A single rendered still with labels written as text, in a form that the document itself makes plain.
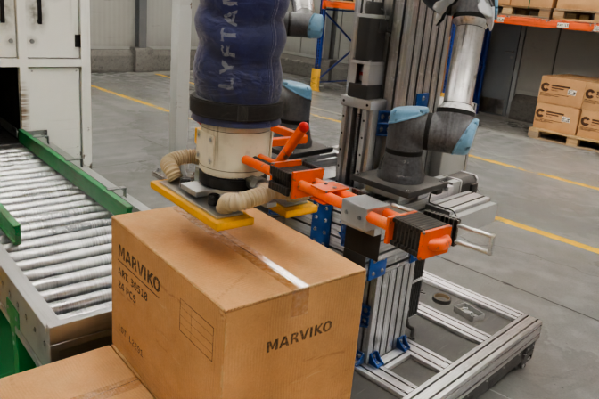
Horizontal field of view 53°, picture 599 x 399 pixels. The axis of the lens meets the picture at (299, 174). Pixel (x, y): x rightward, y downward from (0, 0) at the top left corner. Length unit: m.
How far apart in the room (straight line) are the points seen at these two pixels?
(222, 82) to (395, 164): 0.71
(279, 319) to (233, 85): 0.52
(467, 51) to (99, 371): 1.39
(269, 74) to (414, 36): 0.80
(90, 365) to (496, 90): 9.29
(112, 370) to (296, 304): 0.64
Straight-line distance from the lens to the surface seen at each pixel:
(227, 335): 1.27
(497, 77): 10.48
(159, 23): 12.27
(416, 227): 1.01
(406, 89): 2.07
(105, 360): 1.83
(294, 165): 1.32
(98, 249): 2.51
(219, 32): 1.35
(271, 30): 1.36
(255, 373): 1.37
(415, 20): 2.06
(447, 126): 1.82
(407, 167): 1.86
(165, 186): 1.55
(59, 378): 1.78
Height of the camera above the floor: 1.55
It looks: 16 degrees down
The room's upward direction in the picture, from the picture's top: 5 degrees clockwise
